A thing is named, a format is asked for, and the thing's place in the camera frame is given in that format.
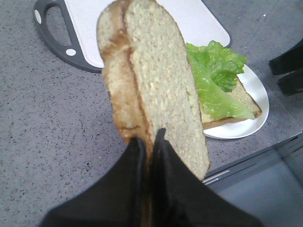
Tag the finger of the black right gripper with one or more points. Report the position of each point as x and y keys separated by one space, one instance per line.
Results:
x=292 y=83
x=289 y=61

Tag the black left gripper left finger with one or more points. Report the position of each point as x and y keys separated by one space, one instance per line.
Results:
x=113 y=201

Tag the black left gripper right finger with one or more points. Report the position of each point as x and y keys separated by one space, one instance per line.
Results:
x=179 y=199

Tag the green lettuce leaf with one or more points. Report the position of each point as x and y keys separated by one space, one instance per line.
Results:
x=215 y=69

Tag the bread slice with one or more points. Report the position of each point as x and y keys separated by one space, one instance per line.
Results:
x=231 y=107
x=150 y=81

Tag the white round plate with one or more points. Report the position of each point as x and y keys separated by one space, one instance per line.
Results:
x=255 y=88

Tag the white cutting board grey rim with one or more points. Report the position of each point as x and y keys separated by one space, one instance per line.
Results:
x=196 y=22

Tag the upper silver drawer handle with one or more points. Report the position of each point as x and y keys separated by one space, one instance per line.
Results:
x=215 y=177

